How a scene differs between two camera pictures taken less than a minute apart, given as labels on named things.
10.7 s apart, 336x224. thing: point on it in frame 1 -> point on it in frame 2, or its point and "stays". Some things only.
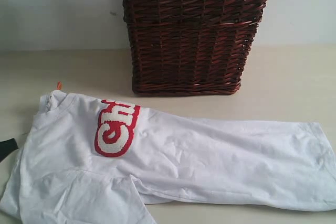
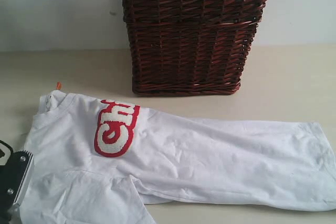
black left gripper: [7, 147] -> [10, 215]
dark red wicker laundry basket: [190, 35] stays
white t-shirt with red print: [93, 162] stays
